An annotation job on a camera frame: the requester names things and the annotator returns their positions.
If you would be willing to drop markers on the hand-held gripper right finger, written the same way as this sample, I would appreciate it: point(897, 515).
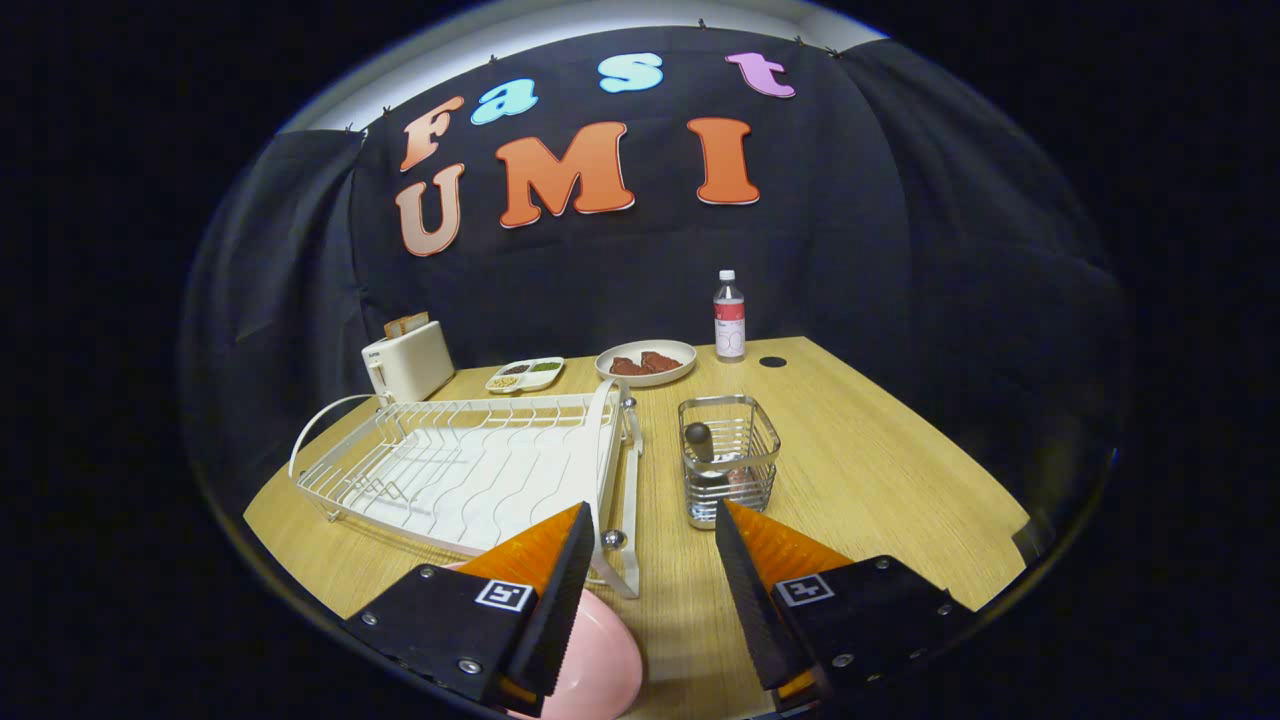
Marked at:
point(748, 610)

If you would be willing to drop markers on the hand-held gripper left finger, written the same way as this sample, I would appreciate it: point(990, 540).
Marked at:
point(560, 610)

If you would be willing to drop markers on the pink plate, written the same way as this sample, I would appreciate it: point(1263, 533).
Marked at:
point(600, 670)

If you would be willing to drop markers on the white divided dish with beans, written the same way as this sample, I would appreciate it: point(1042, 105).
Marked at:
point(540, 384)

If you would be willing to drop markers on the white plate with meat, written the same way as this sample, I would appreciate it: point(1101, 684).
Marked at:
point(640, 381)

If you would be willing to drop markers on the red meat piece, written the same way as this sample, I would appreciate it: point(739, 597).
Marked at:
point(662, 362)
point(628, 367)

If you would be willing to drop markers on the white toaster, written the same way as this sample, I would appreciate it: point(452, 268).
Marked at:
point(415, 365)

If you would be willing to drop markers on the clear plastic bottle red label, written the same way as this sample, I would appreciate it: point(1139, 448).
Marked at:
point(729, 325)

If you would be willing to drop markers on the toasted bread slice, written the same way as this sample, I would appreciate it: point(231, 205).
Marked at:
point(396, 328)
point(417, 322)

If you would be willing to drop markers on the black backdrop cloth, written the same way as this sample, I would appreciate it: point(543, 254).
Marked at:
point(850, 250)

